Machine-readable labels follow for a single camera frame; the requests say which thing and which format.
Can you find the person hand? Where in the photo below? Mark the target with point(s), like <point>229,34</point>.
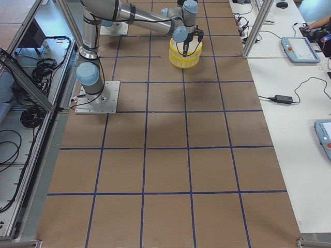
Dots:
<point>312,25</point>

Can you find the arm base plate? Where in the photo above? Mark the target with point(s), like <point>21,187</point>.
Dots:
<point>114,29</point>
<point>106,103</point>

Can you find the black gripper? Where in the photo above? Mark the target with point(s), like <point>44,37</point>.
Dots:
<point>186,41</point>

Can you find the white steamer cloth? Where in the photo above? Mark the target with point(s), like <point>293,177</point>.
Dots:
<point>194,46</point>

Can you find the blue teach pendant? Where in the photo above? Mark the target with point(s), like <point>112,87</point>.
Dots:
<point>299,50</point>
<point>322,129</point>

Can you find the black power adapter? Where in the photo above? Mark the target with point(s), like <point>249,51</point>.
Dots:
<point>281,99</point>

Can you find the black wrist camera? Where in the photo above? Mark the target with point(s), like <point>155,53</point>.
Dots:
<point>199,33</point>

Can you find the white keyboard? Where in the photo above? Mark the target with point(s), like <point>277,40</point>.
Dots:
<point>264,7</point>

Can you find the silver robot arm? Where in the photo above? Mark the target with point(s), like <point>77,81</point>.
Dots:
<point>183,27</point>
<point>114,11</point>

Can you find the aluminium frame post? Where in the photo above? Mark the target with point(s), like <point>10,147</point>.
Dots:
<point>258,23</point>

